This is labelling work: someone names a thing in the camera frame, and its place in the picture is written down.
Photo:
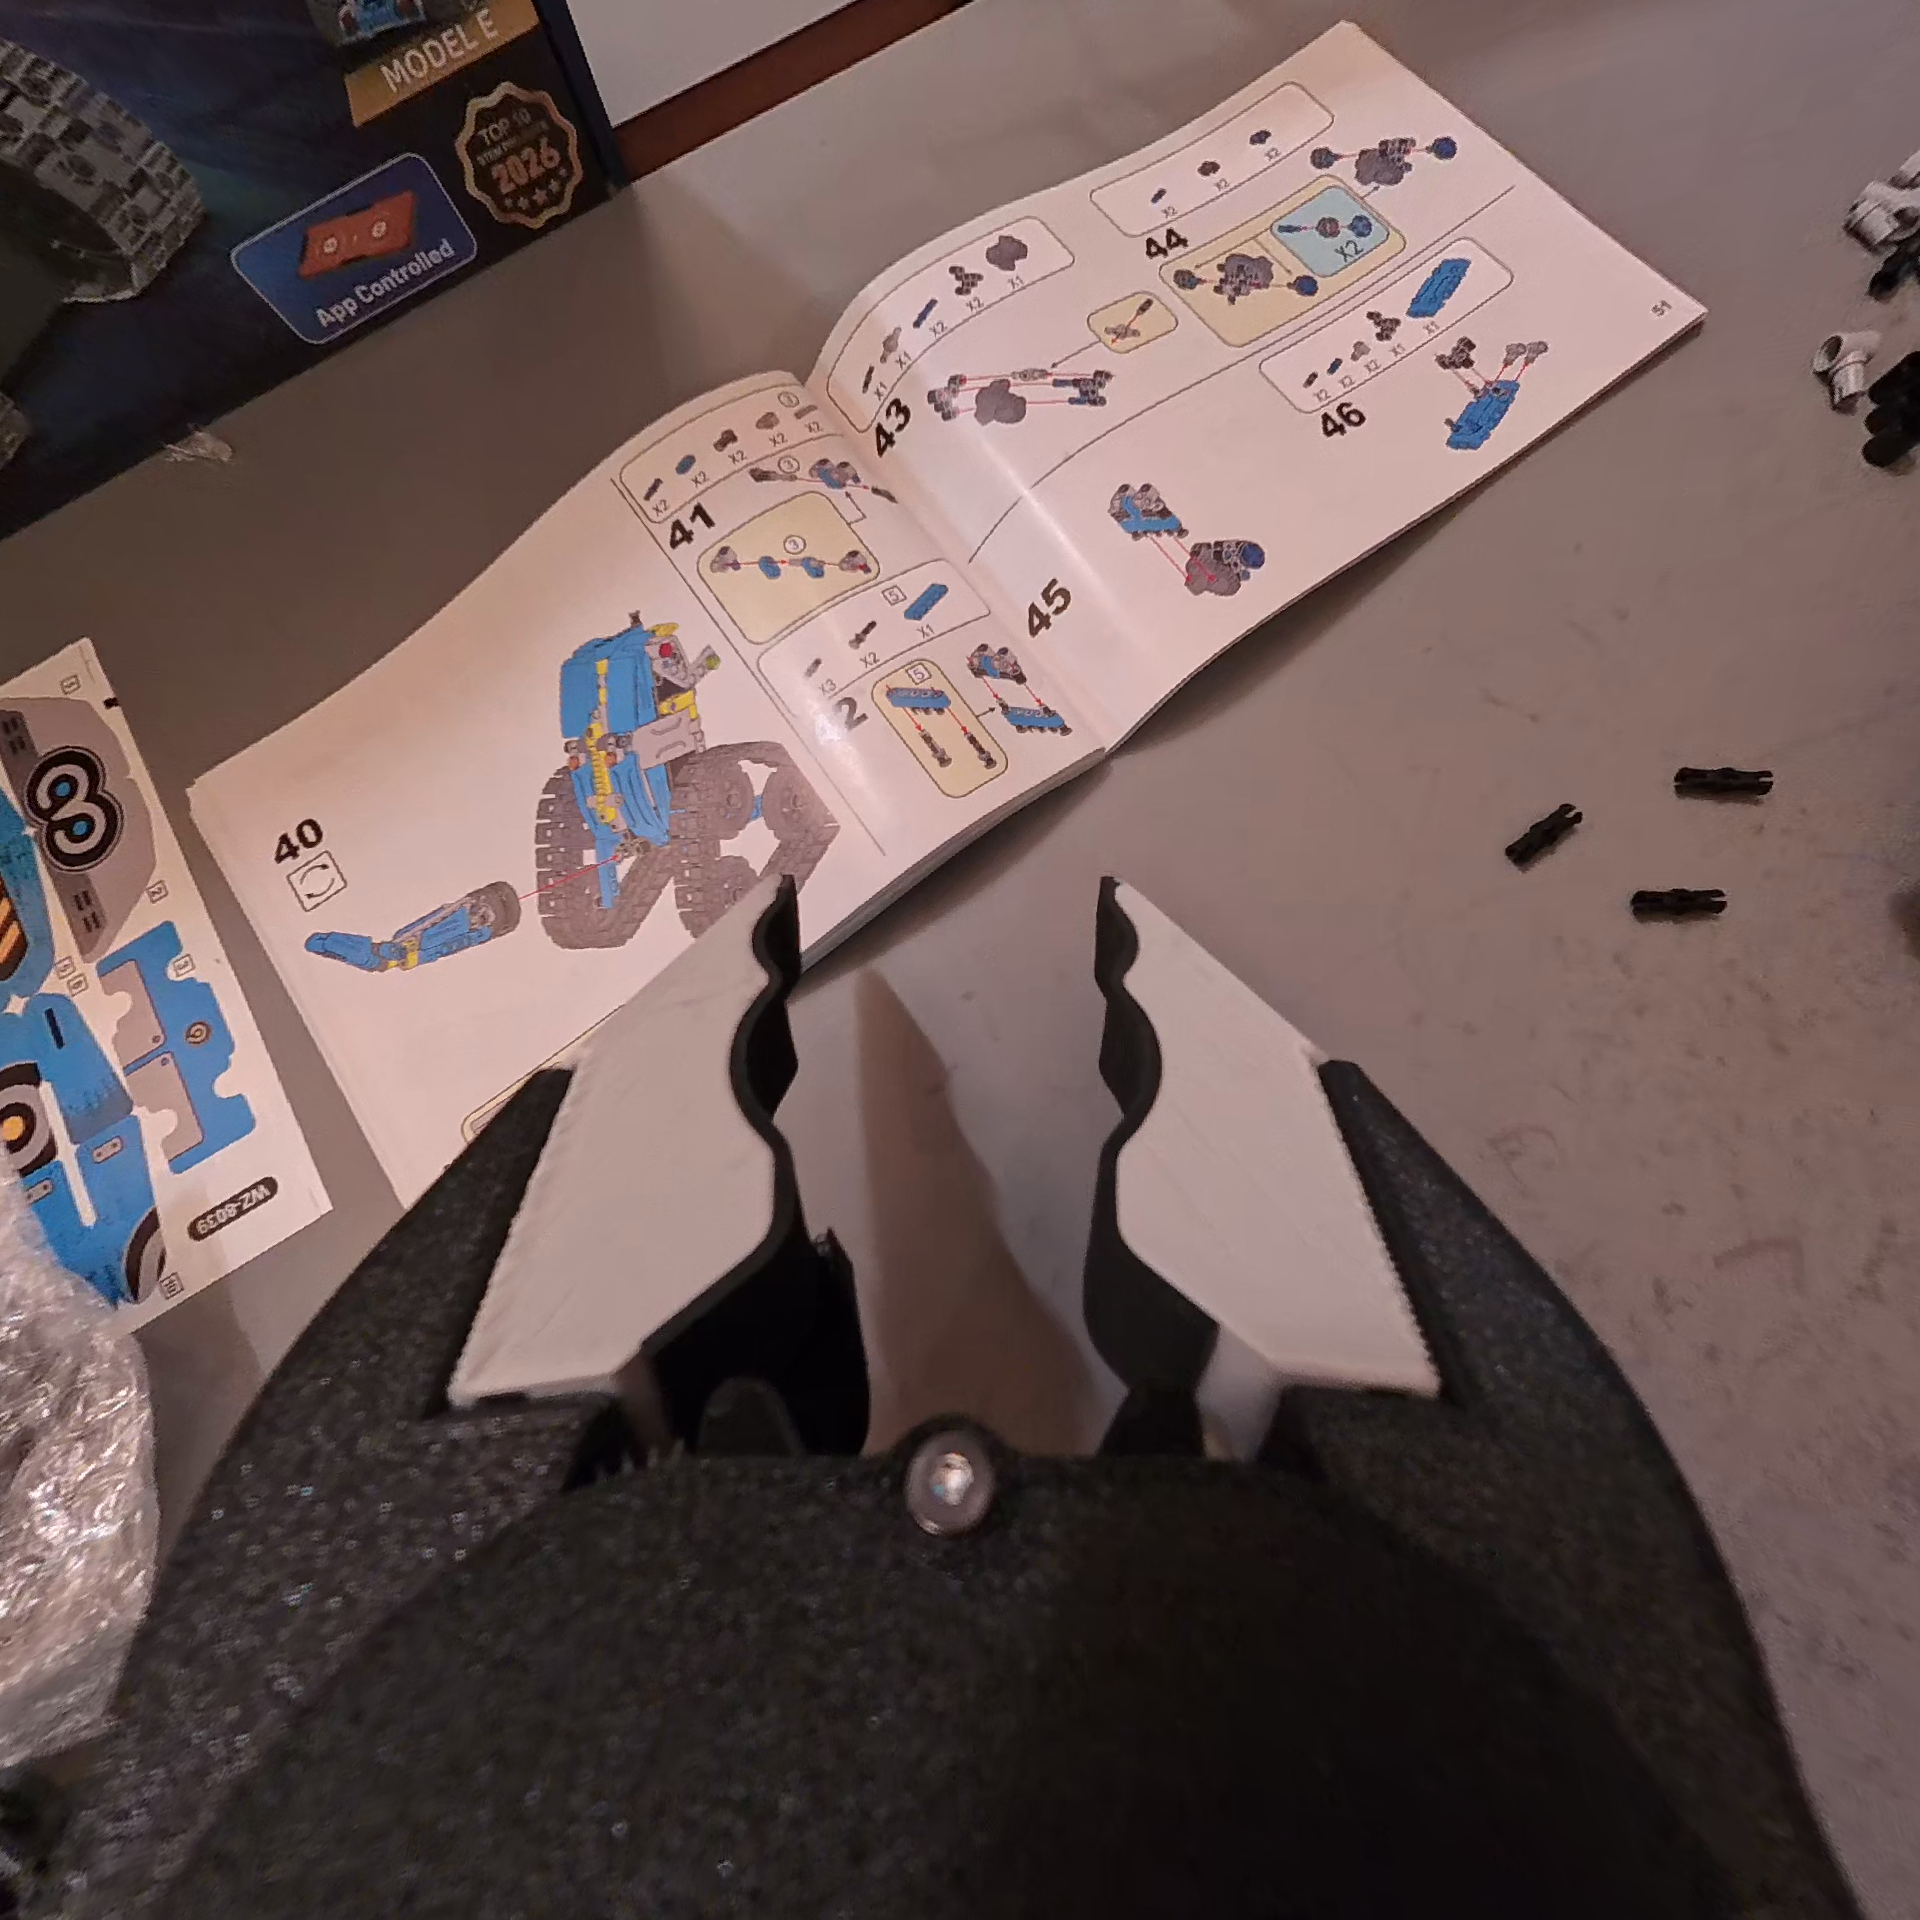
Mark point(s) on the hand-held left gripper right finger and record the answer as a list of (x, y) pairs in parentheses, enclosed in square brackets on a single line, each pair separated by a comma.
[(1261, 1202)]

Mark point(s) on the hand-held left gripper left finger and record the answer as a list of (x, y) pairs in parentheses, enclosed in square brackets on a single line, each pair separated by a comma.
[(645, 1186)]

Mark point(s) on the black pin connector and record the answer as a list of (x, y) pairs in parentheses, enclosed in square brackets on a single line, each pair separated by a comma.
[(1725, 781), (1546, 836), (1682, 902)]

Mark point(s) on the pile of building brick pieces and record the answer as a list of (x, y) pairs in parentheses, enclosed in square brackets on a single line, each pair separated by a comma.
[(1845, 360)]

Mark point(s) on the grey desk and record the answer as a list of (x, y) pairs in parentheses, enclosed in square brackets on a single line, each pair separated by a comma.
[(1500, 1202)]

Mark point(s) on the sticker sheet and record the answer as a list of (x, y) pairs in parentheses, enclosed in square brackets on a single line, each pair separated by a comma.
[(166, 1051)]

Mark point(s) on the clear plastic bag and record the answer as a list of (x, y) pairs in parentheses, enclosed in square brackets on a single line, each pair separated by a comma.
[(67, 1470)]

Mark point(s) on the instruction booklet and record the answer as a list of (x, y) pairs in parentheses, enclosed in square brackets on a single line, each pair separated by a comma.
[(1050, 495)]

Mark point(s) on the clear plastic scrap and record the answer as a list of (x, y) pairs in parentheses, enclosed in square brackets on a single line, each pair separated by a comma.
[(196, 447)]

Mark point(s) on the toy kit box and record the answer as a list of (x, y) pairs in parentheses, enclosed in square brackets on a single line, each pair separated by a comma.
[(225, 271)]

